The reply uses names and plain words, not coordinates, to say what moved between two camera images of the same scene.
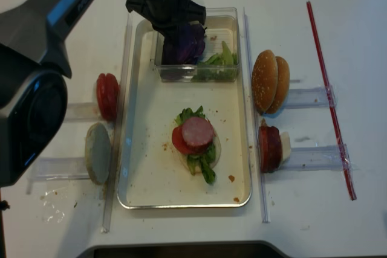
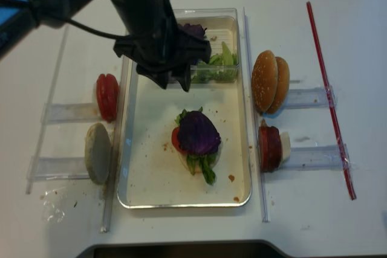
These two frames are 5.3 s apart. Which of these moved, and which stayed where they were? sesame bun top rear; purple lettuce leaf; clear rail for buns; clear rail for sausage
Moved: purple lettuce leaf
Stayed: clear rail for sausage; sesame bun top rear; clear rail for buns
